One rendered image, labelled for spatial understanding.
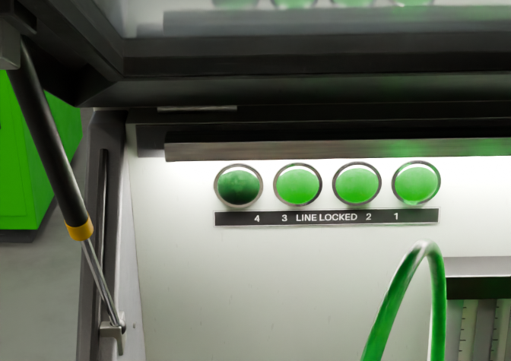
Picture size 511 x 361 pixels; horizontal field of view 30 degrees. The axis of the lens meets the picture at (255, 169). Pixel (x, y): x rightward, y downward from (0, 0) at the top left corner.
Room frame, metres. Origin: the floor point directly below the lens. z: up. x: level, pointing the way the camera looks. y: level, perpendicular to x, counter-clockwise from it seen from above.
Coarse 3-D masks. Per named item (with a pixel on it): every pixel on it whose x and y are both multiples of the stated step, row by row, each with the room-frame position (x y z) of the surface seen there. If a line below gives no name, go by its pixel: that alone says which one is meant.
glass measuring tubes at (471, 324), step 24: (456, 264) 0.84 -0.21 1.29; (480, 264) 0.84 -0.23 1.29; (504, 264) 0.84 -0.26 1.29; (456, 288) 0.82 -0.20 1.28; (480, 288) 0.82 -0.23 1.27; (504, 288) 0.82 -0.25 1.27; (456, 312) 0.82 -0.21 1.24; (480, 312) 0.83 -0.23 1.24; (504, 312) 0.84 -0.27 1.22; (456, 336) 0.82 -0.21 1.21; (480, 336) 0.82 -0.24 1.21; (504, 336) 0.84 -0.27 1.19; (456, 360) 0.82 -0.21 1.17; (480, 360) 0.82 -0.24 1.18; (504, 360) 0.83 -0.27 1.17
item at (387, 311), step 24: (432, 240) 0.69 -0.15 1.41; (408, 264) 0.62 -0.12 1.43; (432, 264) 0.72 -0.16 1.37; (432, 288) 0.75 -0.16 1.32; (384, 312) 0.57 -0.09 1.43; (432, 312) 0.76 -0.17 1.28; (384, 336) 0.55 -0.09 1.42; (432, 336) 0.77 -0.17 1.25; (360, 360) 0.53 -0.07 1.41; (432, 360) 0.77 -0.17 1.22
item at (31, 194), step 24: (0, 72) 2.98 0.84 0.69; (0, 96) 2.98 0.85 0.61; (48, 96) 3.33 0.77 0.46; (0, 120) 2.98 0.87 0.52; (24, 120) 3.01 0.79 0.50; (72, 120) 3.64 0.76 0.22; (0, 144) 2.99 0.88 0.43; (24, 144) 2.99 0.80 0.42; (72, 144) 3.59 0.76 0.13; (0, 168) 2.99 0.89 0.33; (24, 168) 2.99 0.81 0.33; (0, 192) 2.99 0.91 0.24; (24, 192) 2.99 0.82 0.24; (48, 192) 3.17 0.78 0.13; (0, 216) 2.99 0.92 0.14; (24, 216) 2.99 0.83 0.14; (0, 240) 3.03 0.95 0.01; (24, 240) 3.03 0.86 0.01
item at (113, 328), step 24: (24, 48) 0.56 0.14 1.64; (24, 72) 0.56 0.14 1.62; (24, 96) 0.57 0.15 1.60; (48, 120) 0.58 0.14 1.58; (48, 144) 0.59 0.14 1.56; (48, 168) 0.60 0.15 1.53; (72, 192) 0.62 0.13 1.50; (72, 216) 0.62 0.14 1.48; (96, 264) 0.66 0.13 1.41; (120, 312) 0.73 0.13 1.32; (120, 336) 0.70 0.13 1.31
